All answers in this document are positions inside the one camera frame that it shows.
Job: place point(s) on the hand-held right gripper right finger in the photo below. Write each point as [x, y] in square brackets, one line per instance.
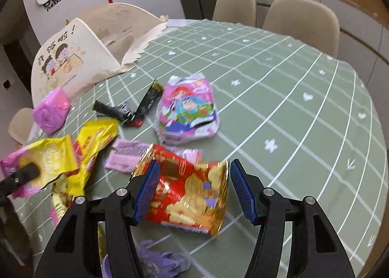
[243, 193]

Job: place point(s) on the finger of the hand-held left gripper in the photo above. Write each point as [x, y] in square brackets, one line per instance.
[24, 174]

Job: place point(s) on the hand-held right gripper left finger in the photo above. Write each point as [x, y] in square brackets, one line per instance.
[149, 193]

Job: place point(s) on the yellow snack packet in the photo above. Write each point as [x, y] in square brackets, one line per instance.
[51, 159]

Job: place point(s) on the red gold snack bag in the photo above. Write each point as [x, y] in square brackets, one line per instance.
[185, 193]

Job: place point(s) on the black wrapper with gold end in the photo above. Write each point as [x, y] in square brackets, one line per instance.
[147, 101]

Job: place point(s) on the pink snack packet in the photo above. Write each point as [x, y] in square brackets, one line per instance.
[9, 162]

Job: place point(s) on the beige chair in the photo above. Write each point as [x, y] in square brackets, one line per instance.
[301, 22]
[235, 7]
[21, 123]

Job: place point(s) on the purple square toy case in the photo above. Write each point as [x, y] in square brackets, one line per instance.
[50, 113]

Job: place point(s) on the lavender plastic toy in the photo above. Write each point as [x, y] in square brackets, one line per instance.
[164, 261]

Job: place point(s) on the yellow red snack wrapper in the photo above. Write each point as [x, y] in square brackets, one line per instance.
[97, 135]

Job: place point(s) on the green checked tablecloth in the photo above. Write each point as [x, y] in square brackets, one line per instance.
[288, 120]

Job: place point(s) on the black crumpled wrapper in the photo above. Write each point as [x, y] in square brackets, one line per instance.
[112, 110]

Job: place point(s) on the white pink cartoon packet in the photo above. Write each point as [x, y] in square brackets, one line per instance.
[185, 110]

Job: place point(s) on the cream cartoon tote bag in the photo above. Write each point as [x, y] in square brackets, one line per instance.
[60, 62]

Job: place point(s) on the wooden wall shelf cabinet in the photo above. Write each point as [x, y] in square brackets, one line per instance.
[358, 16]

